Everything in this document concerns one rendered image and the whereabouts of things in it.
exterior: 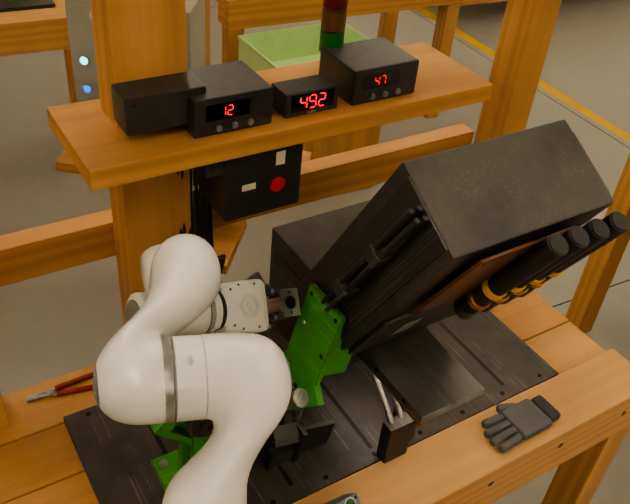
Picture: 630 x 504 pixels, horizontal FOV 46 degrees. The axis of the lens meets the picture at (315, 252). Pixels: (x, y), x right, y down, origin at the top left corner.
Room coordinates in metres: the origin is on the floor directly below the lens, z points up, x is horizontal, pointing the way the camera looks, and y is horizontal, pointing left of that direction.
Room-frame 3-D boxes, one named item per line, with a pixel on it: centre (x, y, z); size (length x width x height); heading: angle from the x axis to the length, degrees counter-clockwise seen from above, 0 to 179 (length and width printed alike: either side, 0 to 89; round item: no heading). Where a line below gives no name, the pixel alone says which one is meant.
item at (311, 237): (1.35, -0.07, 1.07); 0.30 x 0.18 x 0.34; 125
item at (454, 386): (1.13, -0.19, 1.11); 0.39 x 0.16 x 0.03; 35
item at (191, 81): (1.18, 0.30, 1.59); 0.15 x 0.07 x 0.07; 125
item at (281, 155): (1.28, 0.15, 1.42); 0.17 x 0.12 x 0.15; 125
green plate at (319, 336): (1.08, -0.04, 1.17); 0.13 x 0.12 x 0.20; 125
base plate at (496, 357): (1.17, -0.06, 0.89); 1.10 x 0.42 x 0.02; 125
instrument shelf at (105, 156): (1.38, 0.09, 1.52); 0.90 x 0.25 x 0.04; 125
